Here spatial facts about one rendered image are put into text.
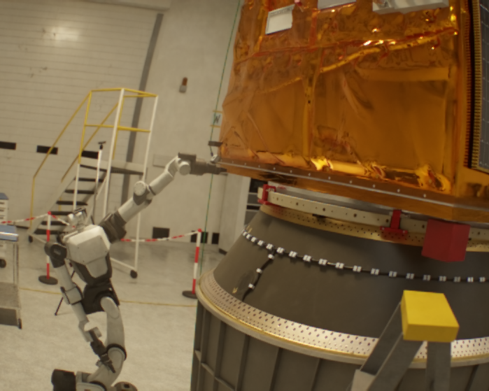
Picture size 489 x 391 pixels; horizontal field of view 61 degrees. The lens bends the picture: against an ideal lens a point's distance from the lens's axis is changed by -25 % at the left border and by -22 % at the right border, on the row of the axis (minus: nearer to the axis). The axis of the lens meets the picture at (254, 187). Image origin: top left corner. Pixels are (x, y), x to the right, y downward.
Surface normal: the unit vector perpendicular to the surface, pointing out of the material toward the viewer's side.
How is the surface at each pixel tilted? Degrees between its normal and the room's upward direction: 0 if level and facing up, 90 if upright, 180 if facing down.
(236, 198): 90
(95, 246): 81
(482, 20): 90
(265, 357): 90
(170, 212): 90
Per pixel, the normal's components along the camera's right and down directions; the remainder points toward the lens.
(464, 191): 0.45, 0.22
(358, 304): -0.32, -0.48
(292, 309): -0.51, -0.51
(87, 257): 0.62, -0.03
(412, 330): -0.25, 0.01
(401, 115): -0.89, -0.11
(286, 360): -0.62, -0.05
